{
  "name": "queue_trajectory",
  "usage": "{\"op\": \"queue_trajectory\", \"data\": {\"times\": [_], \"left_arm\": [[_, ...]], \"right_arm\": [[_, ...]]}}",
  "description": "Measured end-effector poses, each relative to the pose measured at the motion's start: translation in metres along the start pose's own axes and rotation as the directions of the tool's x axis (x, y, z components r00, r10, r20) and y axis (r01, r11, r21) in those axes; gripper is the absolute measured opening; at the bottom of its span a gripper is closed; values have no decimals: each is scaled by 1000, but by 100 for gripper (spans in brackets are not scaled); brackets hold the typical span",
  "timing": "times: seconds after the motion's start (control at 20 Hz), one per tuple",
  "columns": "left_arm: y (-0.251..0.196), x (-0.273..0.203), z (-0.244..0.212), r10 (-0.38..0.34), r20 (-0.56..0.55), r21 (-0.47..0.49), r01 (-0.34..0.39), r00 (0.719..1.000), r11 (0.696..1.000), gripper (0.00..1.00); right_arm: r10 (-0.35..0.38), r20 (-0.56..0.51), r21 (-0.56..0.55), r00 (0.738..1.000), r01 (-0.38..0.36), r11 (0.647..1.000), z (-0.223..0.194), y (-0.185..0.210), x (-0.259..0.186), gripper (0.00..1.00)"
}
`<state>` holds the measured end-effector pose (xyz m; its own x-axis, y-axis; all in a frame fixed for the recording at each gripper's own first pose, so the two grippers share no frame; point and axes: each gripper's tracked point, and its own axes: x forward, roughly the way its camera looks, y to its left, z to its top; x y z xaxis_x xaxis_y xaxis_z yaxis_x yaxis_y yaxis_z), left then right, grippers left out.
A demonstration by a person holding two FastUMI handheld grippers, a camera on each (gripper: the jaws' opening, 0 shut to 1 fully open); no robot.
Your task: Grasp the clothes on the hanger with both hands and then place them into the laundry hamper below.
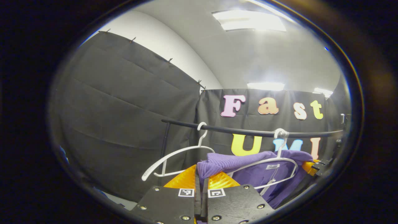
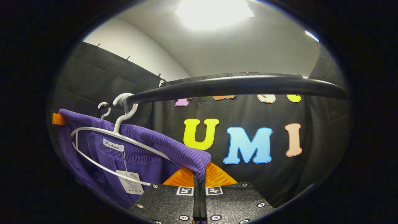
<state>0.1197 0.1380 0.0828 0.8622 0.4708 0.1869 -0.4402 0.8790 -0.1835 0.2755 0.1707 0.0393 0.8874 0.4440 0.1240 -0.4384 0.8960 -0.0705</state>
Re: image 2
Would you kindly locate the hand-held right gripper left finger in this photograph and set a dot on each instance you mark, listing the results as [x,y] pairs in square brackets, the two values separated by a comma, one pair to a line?
[168,202]

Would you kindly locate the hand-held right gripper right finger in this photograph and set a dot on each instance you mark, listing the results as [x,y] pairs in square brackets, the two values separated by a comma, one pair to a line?
[233,202]

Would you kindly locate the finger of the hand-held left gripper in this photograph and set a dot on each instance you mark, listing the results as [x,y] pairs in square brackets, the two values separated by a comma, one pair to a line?
[59,119]

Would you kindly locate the purple knit jacket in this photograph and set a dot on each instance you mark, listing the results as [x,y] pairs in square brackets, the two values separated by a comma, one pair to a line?
[186,155]

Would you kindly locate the white clothes hanger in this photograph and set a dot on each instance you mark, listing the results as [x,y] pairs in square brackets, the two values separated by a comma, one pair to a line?
[108,112]
[119,124]

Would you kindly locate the black clothes rack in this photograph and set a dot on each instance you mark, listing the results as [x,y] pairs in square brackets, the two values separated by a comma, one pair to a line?
[233,85]

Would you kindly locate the black backdrop cloth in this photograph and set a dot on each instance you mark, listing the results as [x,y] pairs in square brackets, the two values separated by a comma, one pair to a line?
[264,177]

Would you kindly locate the ceiling light panel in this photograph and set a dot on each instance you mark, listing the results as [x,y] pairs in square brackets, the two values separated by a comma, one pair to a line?
[312,36]
[214,12]

